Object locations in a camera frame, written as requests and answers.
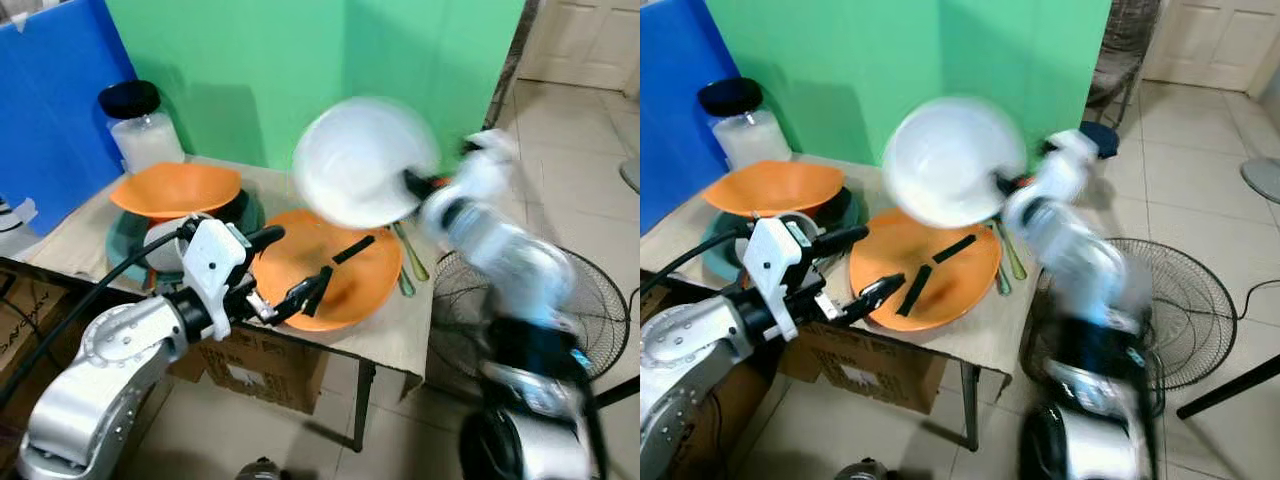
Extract white round bowl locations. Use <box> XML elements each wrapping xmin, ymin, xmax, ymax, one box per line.
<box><xmin>882</xmin><ymin>96</ymin><xmax>1029</xmax><ymax>230</ymax></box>
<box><xmin>291</xmin><ymin>96</ymin><xmax>442</xmax><ymax>232</ymax></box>

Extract black strip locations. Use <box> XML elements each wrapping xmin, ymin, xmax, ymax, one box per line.
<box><xmin>332</xmin><ymin>235</ymin><xmax>377</xmax><ymax>266</ymax></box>
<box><xmin>300</xmin><ymin>266</ymin><xmax>335</xmax><ymax>320</ymax></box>
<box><xmin>896</xmin><ymin>264</ymin><xmax>935</xmax><ymax>319</ymax></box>
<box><xmin>932</xmin><ymin>234</ymin><xmax>977</xmax><ymax>265</ymax></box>

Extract large orange plate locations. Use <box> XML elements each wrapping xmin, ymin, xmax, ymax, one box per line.
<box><xmin>849</xmin><ymin>207</ymin><xmax>1004</xmax><ymax>334</ymax></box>
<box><xmin>249</xmin><ymin>209</ymin><xmax>405</xmax><ymax>334</ymax></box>

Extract green spoon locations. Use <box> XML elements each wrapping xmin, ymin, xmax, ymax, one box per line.
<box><xmin>994</xmin><ymin>219</ymin><xmax>1029</xmax><ymax>297</ymax></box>
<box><xmin>391</xmin><ymin>220</ymin><xmax>432</xmax><ymax>300</ymax></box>

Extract cardboard box with label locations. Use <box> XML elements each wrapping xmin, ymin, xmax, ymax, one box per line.
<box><xmin>168</xmin><ymin>324</ymin><xmax>330</xmax><ymax>417</ymax></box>
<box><xmin>778</xmin><ymin>321</ymin><xmax>947</xmax><ymax>417</ymax></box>

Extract dark blue round stool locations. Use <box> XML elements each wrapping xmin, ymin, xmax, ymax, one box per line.
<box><xmin>1079</xmin><ymin>120</ymin><xmax>1122</xmax><ymax>162</ymax></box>

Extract orange bowl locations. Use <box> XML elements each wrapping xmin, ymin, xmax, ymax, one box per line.
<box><xmin>109</xmin><ymin>162</ymin><xmax>244</xmax><ymax>222</ymax></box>
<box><xmin>701</xmin><ymin>159</ymin><xmax>847</xmax><ymax>219</ymax></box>

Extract beige tablecloth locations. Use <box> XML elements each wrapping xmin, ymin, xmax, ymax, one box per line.
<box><xmin>640</xmin><ymin>153</ymin><xmax>1043</xmax><ymax>379</ymax></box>
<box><xmin>18</xmin><ymin>154</ymin><xmax>473</xmax><ymax>381</ymax></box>

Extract teal glass bowl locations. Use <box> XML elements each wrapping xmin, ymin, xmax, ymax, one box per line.
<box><xmin>104</xmin><ymin>195</ymin><xmax>267</xmax><ymax>288</ymax></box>
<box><xmin>699</xmin><ymin>190</ymin><xmax>862</xmax><ymax>283</ymax></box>

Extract dark table leg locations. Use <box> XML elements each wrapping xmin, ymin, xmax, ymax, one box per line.
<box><xmin>958</xmin><ymin>361</ymin><xmax>983</xmax><ymax>453</ymax></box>
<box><xmin>351</xmin><ymin>357</ymin><xmax>378</xmax><ymax>454</ymax></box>

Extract clear jar with black lid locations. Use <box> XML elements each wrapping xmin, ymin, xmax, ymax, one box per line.
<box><xmin>97</xmin><ymin>79</ymin><xmax>187</xmax><ymax>174</ymax></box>
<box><xmin>696</xmin><ymin>76</ymin><xmax>794</xmax><ymax>170</ymax></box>

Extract dark wicker chair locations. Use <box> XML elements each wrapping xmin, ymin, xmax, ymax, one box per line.
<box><xmin>484</xmin><ymin>0</ymin><xmax>542</xmax><ymax>133</ymax></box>
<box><xmin>1084</xmin><ymin>0</ymin><xmax>1163</xmax><ymax>128</ymax></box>

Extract green board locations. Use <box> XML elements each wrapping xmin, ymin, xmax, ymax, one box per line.
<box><xmin>104</xmin><ymin>0</ymin><xmax>528</xmax><ymax>173</ymax></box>
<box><xmin>704</xmin><ymin>0</ymin><xmax>1114</xmax><ymax>168</ymax></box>

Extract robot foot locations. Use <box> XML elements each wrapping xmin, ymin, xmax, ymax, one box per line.
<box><xmin>234</xmin><ymin>456</ymin><xmax>288</xmax><ymax>480</ymax></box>
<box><xmin>834</xmin><ymin>457</ymin><xmax>888</xmax><ymax>480</ymax></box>

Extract black floor fan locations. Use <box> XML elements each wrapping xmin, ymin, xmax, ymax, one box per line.
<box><xmin>428</xmin><ymin>238</ymin><xmax>632</xmax><ymax>387</ymax></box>
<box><xmin>1018</xmin><ymin>237</ymin><xmax>1240</xmax><ymax>392</ymax></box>

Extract cream panel door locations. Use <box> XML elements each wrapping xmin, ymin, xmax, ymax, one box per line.
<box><xmin>1143</xmin><ymin>0</ymin><xmax>1280</xmax><ymax>98</ymax></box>
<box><xmin>518</xmin><ymin>0</ymin><xmax>641</xmax><ymax>93</ymax></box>

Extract blue board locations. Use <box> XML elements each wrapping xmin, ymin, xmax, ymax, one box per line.
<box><xmin>0</xmin><ymin>0</ymin><xmax>138</xmax><ymax>237</ymax></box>
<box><xmin>640</xmin><ymin>0</ymin><xmax>742</xmax><ymax>237</ymax></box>

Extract black bar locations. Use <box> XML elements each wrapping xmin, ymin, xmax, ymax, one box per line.
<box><xmin>594</xmin><ymin>374</ymin><xmax>641</xmax><ymax>408</ymax></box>
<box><xmin>1174</xmin><ymin>349</ymin><xmax>1280</xmax><ymax>422</ymax></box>

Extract white striped object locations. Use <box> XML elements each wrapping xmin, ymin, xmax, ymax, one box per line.
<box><xmin>0</xmin><ymin>194</ymin><xmax>42</xmax><ymax>258</ymax></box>

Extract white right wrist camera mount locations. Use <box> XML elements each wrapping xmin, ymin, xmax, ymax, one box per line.
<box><xmin>1035</xmin><ymin>128</ymin><xmax>1101</xmax><ymax>206</ymax></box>
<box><xmin>455</xmin><ymin>128</ymin><xmax>523</xmax><ymax>207</ymax></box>

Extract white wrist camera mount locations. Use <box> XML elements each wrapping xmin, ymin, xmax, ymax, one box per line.
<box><xmin>455</xmin><ymin>128</ymin><xmax>523</xmax><ymax>207</ymax></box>
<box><xmin>745</xmin><ymin>217</ymin><xmax>817</xmax><ymax>342</ymax></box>
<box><xmin>1035</xmin><ymin>128</ymin><xmax>1101</xmax><ymax>206</ymax></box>
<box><xmin>180</xmin><ymin>217</ymin><xmax>252</xmax><ymax>317</ymax></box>

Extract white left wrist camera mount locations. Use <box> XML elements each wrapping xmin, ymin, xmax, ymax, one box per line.
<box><xmin>180</xmin><ymin>217</ymin><xmax>252</xmax><ymax>317</ymax></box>
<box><xmin>745</xmin><ymin>217</ymin><xmax>817</xmax><ymax>342</ymax></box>

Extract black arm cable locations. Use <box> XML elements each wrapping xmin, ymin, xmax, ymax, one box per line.
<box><xmin>640</xmin><ymin>230</ymin><xmax>753</xmax><ymax>303</ymax></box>
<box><xmin>0</xmin><ymin>227</ymin><xmax>193</xmax><ymax>403</ymax></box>

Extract black fan power cable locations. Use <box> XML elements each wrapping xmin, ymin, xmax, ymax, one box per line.
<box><xmin>1234</xmin><ymin>278</ymin><xmax>1280</xmax><ymax>323</ymax></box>

